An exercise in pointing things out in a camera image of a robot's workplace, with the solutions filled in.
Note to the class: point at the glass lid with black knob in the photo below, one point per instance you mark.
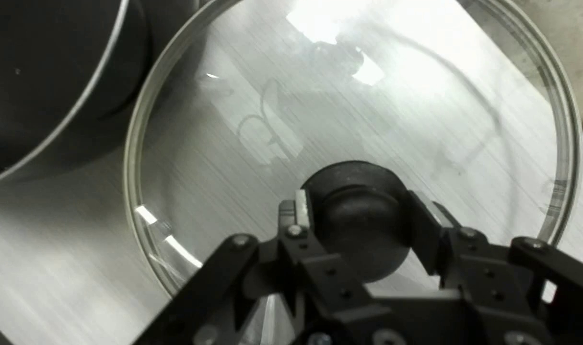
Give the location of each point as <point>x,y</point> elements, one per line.
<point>394,107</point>

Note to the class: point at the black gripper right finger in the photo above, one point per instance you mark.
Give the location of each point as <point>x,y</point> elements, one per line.
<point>484,274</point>

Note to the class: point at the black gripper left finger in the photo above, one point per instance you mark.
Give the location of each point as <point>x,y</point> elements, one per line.
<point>240,280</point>

